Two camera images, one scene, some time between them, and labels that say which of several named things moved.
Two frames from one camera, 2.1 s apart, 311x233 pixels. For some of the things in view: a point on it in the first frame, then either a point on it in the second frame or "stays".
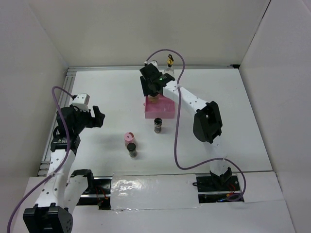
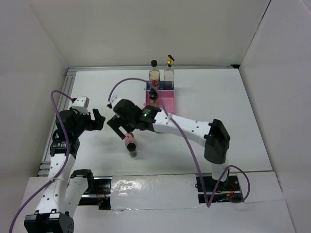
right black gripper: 146,90 → 115,123
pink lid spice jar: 129,137 stays
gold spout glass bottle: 169,71 stays
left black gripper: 94,122 stays
